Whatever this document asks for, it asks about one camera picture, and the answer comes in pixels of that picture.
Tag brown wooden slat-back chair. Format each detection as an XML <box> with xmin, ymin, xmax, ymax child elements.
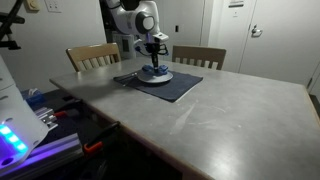
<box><xmin>171</xmin><ymin>45</ymin><xmax>227</xmax><ymax>71</ymax></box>

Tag white round plate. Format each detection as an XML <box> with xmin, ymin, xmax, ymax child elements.
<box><xmin>137</xmin><ymin>68</ymin><xmax>174</xmax><ymax>85</ymax></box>

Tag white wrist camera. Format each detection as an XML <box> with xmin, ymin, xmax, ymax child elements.
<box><xmin>153</xmin><ymin>32</ymin><xmax>170</xmax><ymax>43</ymax></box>

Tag orange and black clamp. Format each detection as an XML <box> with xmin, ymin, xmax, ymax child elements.
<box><xmin>82</xmin><ymin>121</ymin><xmax>121</xmax><ymax>156</ymax></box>

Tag blue box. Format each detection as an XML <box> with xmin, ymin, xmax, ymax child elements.
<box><xmin>20</xmin><ymin>87</ymin><xmax>45</xmax><ymax>108</ymax></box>

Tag dark blue placemat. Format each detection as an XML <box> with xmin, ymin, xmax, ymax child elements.
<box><xmin>113</xmin><ymin>66</ymin><xmax>204</xmax><ymax>103</ymax></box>

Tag blue towel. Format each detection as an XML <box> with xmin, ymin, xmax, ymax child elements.
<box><xmin>141</xmin><ymin>63</ymin><xmax>169</xmax><ymax>75</ymax></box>

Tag white control cabinet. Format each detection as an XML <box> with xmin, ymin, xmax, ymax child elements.
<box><xmin>111</xmin><ymin>31</ymin><xmax>138</xmax><ymax>61</ymax></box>

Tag white door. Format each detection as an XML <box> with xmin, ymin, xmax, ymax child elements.
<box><xmin>238</xmin><ymin>0</ymin><xmax>320</xmax><ymax>86</ymax></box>

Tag silver metal bracket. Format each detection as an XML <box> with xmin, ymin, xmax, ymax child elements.
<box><xmin>33</xmin><ymin>106</ymin><xmax>59</xmax><ymax>131</ymax></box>

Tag red handled tool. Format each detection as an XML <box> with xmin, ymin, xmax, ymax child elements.
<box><xmin>53</xmin><ymin>99</ymin><xmax>83</xmax><ymax>120</ymax></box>

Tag silver metal fork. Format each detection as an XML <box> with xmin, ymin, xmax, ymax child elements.
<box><xmin>114</xmin><ymin>72</ymin><xmax>138</xmax><ymax>82</ymax></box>

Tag white device with blue LEDs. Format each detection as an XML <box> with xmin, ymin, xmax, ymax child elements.
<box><xmin>0</xmin><ymin>54</ymin><xmax>50</xmax><ymax>168</ymax></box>

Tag black camera stand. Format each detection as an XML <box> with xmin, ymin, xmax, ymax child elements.
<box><xmin>0</xmin><ymin>0</ymin><xmax>31</xmax><ymax>51</ymax></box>

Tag blue gripper cable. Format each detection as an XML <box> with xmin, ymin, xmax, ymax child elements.
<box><xmin>134</xmin><ymin>44</ymin><xmax>170</xmax><ymax>57</ymax></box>

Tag silver door handle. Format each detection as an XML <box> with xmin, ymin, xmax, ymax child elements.
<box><xmin>250</xmin><ymin>24</ymin><xmax>263</xmax><ymax>38</ymax></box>

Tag light wooden slat-back chair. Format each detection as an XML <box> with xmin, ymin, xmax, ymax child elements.
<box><xmin>65</xmin><ymin>42</ymin><xmax>122</xmax><ymax>73</ymax></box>

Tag aluminium extrusion rail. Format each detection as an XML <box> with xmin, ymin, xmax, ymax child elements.
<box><xmin>0</xmin><ymin>133</ymin><xmax>84</xmax><ymax>180</ymax></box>

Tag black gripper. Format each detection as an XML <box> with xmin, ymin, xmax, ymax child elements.
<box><xmin>143</xmin><ymin>40</ymin><xmax>167</xmax><ymax>70</ymax></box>

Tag beige round wall dial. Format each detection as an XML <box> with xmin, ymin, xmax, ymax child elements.
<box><xmin>25</xmin><ymin>0</ymin><xmax>41</xmax><ymax>14</ymax></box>

